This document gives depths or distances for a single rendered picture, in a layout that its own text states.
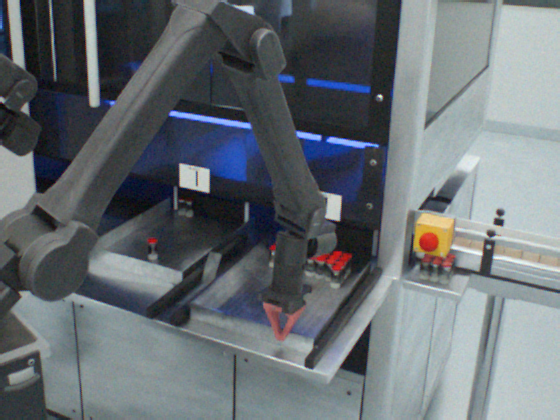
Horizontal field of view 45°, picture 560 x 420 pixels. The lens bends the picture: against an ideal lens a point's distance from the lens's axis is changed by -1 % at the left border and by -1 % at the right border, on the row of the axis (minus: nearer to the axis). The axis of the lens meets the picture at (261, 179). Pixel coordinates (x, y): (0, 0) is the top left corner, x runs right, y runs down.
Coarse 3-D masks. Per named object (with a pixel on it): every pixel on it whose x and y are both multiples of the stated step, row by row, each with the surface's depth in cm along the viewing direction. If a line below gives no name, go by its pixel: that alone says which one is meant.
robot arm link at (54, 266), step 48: (192, 0) 85; (192, 48) 84; (240, 48) 89; (144, 96) 82; (96, 144) 82; (144, 144) 85; (48, 192) 82; (96, 192) 82; (48, 240) 78; (96, 240) 82; (48, 288) 79
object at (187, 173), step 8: (184, 168) 170; (192, 168) 169; (200, 168) 168; (184, 176) 171; (192, 176) 170; (200, 176) 169; (208, 176) 168; (184, 184) 172; (192, 184) 171; (200, 184) 169; (208, 184) 168; (208, 192) 169
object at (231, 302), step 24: (264, 240) 162; (240, 264) 152; (264, 264) 158; (216, 288) 143; (240, 288) 147; (312, 288) 148; (336, 288) 148; (192, 312) 135; (216, 312) 132; (240, 312) 138; (264, 312) 138; (312, 312) 139; (336, 312) 135; (264, 336) 129; (288, 336) 126; (312, 336) 131
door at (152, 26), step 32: (64, 0) 173; (96, 0) 168; (128, 0) 164; (160, 0) 160; (64, 32) 176; (128, 32) 167; (160, 32) 163; (64, 64) 179; (128, 64) 170; (192, 96) 164
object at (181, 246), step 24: (144, 216) 176; (168, 216) 182; (120, 240) 167; (144, 240) 168; (168, 240) 168; (192, 240) 168; (216, 240) 169; (120, 264) 154; (144, 264) 151; (168, 264) 156; (192, 264) 150
